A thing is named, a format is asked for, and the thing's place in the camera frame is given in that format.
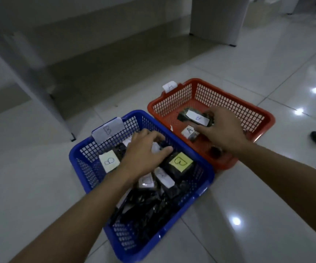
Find person's right hand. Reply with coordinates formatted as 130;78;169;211
194;106;255;160

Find person's left hand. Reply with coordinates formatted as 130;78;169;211
118;128;174;184

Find red plastic basket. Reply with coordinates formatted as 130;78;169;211
147;78;276;171

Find yellow-label B packet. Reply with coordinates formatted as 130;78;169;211
162;152;196;181

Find blue plastic basket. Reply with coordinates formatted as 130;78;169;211
69;109;215;263

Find person's right forearm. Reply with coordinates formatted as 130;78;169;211
239;144;316;248

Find person's left forearm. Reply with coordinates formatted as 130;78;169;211
10;167;136;263

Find large white paper tag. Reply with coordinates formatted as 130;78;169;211
91;117;123;144

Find small white paper tag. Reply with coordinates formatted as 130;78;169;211
162;80;178;94

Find white desk side panel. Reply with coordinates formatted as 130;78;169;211
0;23;77;142
189;0;251;47

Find beige cardboard box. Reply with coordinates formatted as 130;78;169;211
243;0;283;28

